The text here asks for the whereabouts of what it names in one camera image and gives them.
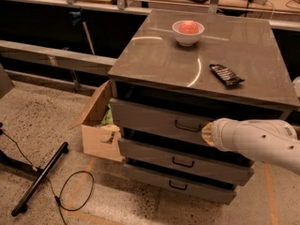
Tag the grey bottom drawer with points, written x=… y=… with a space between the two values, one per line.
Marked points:
x=188 y=187

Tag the grey drawer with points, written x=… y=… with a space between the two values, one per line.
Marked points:
x=188 y=187
x=165 y=123
x=185 y=163

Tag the grey metal rail beam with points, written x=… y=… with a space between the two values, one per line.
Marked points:
x=78 y=61

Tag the padded gripper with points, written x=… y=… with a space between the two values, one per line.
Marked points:
x=220 y=134

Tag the black snack packet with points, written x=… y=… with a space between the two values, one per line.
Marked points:
x=225 y=75

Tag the red apple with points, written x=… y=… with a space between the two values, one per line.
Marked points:
x=189 y=27

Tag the grey top drawer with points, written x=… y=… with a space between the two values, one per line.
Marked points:
x=165 y=123

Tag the grey middle drawer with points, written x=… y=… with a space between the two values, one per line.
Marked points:
x=185 y=163

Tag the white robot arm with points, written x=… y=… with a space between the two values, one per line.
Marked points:
x=274 y=142

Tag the grey drawer cabinet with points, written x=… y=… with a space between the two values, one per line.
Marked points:
x=155 y=70

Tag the brown cardboard box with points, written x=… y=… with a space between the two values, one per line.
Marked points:
x=98 y=139

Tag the white ceramic bowl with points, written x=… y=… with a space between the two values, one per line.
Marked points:
x=186 y=39

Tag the green plastic bag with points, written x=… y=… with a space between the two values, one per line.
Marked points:
x=107 y=118

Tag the black stand base bar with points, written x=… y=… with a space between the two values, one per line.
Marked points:
x=21 y=206

